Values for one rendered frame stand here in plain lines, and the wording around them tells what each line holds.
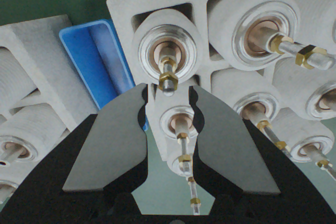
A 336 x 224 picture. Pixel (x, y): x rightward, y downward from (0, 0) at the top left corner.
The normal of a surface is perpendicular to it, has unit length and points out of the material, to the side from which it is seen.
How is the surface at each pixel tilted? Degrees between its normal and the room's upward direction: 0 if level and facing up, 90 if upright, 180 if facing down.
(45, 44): 90
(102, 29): 0
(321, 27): 57
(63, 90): 90
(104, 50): 0
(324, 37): 43
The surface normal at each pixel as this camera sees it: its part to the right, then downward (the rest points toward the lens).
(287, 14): -0.03, 0.58
